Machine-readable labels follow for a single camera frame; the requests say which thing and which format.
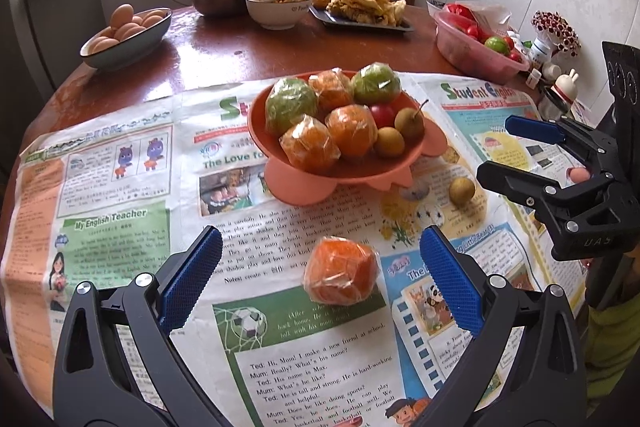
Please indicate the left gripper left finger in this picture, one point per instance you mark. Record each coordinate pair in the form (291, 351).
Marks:
(93, 384)

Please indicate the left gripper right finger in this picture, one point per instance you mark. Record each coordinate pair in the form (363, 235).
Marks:
(546, 385)

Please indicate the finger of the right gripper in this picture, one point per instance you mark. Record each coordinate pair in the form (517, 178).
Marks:
(545, 129)
(551, 203)

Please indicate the brown longan with stem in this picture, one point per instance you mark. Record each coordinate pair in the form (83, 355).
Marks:
(409, 122)

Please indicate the red cherry tomato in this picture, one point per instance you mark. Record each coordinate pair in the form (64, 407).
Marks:
(383, 115)

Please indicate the small green fruit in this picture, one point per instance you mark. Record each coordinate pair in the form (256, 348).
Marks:
(375, 84)

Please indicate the orange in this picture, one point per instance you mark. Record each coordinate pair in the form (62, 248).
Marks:
(309, 146)
(340, 272)
(353, 130)
(333, 89)

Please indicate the large green fruit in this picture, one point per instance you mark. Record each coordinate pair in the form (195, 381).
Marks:
(289, 100)

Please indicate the right hand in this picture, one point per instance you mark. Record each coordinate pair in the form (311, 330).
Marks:
(578, 174)

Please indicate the left hand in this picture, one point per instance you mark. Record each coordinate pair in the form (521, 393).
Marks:
(355, 421)

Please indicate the white pill bottle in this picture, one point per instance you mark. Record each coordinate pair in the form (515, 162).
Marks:
(539, 53)

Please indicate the right newspaper sheet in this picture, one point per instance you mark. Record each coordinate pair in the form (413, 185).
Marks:
(502, 237)

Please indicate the newspaper sheet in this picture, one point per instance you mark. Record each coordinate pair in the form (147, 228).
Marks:
(502, 237)
(114, 197)

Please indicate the pink basin of tomatoes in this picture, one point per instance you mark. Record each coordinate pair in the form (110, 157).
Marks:
(477, 52)

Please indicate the white plastic bag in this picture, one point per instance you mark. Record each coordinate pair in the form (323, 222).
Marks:
(491, 17)

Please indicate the left newspaper sheet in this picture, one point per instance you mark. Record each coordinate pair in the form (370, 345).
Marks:
(114, 197)

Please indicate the orange plastic fruit bowl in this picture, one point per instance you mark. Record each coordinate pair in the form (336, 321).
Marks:
(300, 188)

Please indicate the black tray of fried food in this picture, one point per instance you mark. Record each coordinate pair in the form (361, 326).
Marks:
(385, 14)

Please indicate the white ceramic bowl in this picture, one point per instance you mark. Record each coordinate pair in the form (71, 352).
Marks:
(277, 14)

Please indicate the bowl of eggs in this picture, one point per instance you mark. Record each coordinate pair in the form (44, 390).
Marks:
(128, 36)

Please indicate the dark refrigerator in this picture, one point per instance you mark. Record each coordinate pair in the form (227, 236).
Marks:
(40, 41)

